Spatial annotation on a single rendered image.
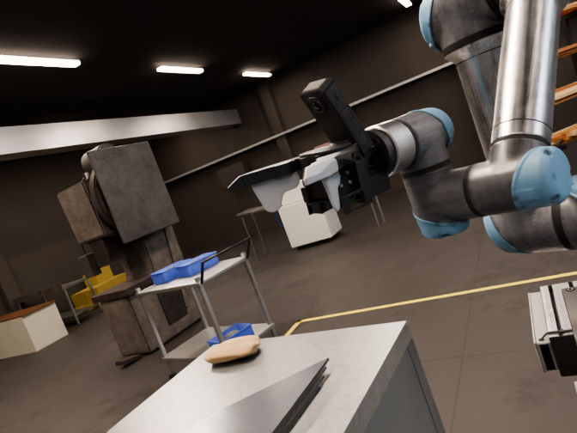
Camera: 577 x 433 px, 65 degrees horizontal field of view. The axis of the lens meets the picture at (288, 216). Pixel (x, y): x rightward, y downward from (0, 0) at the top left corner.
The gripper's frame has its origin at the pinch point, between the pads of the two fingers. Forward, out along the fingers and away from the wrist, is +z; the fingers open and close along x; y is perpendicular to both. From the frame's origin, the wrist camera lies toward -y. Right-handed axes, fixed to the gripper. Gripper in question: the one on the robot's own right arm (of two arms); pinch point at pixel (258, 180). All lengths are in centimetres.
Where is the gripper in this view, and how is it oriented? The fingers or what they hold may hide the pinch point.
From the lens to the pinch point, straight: 51.1
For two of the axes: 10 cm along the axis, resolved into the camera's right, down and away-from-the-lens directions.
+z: -7.4, 3.4, -5.8
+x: -6.1, 0.0, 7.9
